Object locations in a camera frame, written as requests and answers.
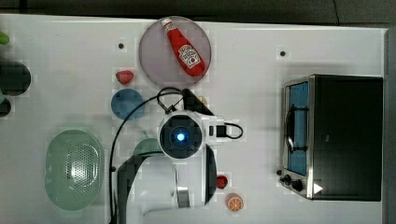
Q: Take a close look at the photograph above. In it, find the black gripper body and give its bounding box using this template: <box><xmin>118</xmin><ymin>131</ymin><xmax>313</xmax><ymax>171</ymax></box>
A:
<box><xmin>181</xmin><ymin>89</ymin><xmax>213</xmax><ymax>116</ymax></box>

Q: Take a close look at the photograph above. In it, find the yellow plush peeled banana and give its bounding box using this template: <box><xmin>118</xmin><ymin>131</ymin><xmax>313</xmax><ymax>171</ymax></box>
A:
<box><xmin>198</xmin><ymin>96</ymin><xmax>208</xmax><ymax>106</ymax></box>

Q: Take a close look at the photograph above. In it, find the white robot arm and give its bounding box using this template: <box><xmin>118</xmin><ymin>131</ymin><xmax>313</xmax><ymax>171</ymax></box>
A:
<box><xmin>115</xmin><ymin>89</ymin><xmax>223</xmax><ymax>224</ymax></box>

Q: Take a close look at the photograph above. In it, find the silver black toaster oven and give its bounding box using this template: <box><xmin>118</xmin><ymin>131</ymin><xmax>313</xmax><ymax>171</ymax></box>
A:
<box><xmin>277</xmin><ymin>75</ymin><xmax>384</xmax><ymax>202</ymax></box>

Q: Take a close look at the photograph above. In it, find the red plush ketchup bottle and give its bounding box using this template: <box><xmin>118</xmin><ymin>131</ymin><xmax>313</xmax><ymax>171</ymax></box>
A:
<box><xmin>161</xmin><ymin>18</ymin><xmax>205</xmax><ymax>77</ymax></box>

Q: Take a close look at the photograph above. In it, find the grey round plate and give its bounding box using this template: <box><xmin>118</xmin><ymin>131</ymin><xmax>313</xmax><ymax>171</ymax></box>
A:
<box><xmin>138</xmin><ymin>16</ymin><xmax>212</xmax><ymax>89</ymax></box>

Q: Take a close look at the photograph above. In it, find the green measuring cup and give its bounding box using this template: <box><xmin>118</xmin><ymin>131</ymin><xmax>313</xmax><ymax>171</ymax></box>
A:
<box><xmin>133</xmin><ymin>131</ymin><xmax>163</xmax><ymax>156</ymax></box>

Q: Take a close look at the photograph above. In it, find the blue round bowl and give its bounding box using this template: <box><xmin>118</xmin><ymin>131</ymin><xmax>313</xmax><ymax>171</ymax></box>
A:
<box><xmin>110</xmin><ymin>89</ymin><xmax>143</xmax><ymax>120</ymax></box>

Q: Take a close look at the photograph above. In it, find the red plush strawberry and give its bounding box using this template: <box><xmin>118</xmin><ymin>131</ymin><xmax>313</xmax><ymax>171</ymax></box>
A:
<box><xmin>116</xmin><ymin>70</ymin><xmax>134</xmax><ymax>85</ymax></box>

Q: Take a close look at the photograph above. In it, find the small red toy fruit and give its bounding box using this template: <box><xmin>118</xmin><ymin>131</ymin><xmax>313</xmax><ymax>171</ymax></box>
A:
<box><xmin>217</xmin><ymin>175</ymin><xmax>228</xmax><ymax>189</ymax></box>

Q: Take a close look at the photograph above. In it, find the orange slice toy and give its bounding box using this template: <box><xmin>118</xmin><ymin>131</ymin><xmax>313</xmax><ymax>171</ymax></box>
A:
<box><xmin>226</xmin><ymin>193</ymin><xmax>244</xmax><ymax>212</ymax></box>

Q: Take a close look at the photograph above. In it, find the green perforated colander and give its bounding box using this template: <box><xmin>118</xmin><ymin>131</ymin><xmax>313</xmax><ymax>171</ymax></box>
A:
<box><xmin>45</xmin><ymin>130</ymin><xmax>104</xmax><ymax>211</ymax></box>

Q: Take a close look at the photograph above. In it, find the large black pan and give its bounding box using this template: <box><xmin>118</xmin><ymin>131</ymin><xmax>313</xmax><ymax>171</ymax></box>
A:
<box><xmin>0</xmin><ymin>60</ymin><xmax>32</xmax><ymax>96</ymax></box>

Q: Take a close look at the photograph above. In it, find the small black pot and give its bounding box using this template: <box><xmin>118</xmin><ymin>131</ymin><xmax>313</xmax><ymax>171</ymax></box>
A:
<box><xmin>0</xmin><ymin>98</ymin><xmax>11</xmax><ymax>118</ymax></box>

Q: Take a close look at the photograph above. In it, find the green toy at edge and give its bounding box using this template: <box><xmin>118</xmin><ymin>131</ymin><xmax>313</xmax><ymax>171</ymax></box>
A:
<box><xmin>0</xmin><ymin>32</ymin><xmax>9</xmax><ymax>45</ymax></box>

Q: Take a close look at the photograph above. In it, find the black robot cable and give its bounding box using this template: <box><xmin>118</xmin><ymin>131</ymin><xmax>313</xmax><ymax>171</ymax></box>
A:
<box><xmin>107</xmin><ymin>87</ymin><xmax>245</xmax><ymax>224</ymax></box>

